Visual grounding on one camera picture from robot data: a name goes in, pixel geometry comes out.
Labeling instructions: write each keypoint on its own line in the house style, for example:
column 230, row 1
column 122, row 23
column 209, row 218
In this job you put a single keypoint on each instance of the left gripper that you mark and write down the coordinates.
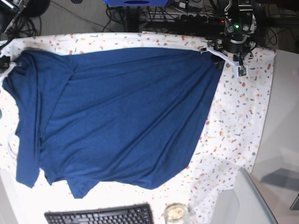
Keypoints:
column 235, row 53

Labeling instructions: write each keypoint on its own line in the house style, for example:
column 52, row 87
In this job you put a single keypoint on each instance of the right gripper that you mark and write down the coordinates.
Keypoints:
column 5, row 65

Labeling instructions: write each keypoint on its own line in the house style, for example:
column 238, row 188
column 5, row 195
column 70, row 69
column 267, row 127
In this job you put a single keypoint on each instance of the dark blue t-shirt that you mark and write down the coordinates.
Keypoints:
column 130, row 115

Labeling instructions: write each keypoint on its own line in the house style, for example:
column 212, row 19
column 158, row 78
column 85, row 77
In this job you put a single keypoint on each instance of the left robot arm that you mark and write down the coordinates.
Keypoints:
column 240, row 22

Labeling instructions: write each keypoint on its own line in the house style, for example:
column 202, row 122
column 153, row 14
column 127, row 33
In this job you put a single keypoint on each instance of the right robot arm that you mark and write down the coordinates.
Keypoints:
column 21, row 18

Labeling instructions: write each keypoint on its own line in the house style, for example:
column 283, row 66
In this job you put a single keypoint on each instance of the black power strip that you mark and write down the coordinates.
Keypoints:
column 160, row 16

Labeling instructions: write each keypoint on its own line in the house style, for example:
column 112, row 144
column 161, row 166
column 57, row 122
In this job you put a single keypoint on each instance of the terrazzo patterned tablecloth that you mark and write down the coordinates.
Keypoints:
column 230, row 140

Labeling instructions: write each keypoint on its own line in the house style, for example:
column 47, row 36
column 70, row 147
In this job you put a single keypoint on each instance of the blue box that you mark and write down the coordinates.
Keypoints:
column 136, row 3

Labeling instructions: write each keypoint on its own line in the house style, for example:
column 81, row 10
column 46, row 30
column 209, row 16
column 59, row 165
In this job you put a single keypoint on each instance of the glass jar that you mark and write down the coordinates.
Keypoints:
column 176, row 213

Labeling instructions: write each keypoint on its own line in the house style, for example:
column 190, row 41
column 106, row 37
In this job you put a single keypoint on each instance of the black keyboard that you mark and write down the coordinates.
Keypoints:
column 134, row 214

